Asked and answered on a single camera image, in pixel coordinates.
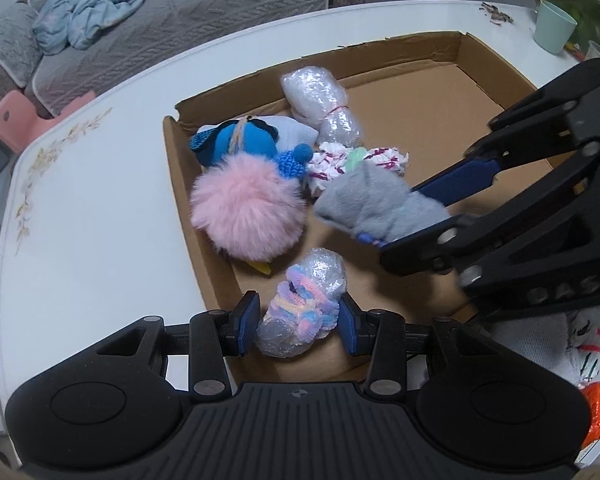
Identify mint green cup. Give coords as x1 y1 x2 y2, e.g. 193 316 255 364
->
533 0 579 55

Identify white waffle knit sock bundle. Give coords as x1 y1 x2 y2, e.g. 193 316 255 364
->
497 314 572 382

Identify brown cardboard box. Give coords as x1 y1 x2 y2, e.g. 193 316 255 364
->
162 30 556 386

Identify pastel scrunchie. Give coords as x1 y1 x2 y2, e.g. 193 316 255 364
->
256 249 348 359

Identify white striped sock bundle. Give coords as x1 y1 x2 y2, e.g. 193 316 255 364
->
564 306 600 387

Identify light blue clothes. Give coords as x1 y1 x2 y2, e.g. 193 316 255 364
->
32 0 165 56

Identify clear plastic wrapped bundle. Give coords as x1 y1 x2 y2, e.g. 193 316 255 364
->
280 65 365 147

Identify grey quilted armrest cover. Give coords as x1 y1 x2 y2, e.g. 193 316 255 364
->
0 2 44 87

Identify white pink patterned cloth bundle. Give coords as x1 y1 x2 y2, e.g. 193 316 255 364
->
306 144 412 197

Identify grey quilted sofa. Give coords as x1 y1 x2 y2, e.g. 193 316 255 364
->
0 0 331 117

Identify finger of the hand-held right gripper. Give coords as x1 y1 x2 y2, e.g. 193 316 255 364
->
412 57 600 207
380 152 600 293

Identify pile of seed shells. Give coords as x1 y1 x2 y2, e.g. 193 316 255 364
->
479 2 517 27

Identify pink fluffy pompom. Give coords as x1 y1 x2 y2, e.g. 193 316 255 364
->
189 154 308 263

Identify grey sock bundle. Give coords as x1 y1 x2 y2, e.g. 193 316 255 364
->
314 162 452 247

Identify blue knitted doll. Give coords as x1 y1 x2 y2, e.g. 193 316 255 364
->
189 116 315 180

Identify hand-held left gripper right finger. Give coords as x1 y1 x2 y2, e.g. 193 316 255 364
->
339 292 501 401

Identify small white cloth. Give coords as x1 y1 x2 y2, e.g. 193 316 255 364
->
262 115 320 151

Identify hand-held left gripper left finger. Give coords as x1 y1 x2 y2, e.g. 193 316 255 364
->
94 292 261 403

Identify pink plastic stool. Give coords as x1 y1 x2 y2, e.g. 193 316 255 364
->
0 88 99 154

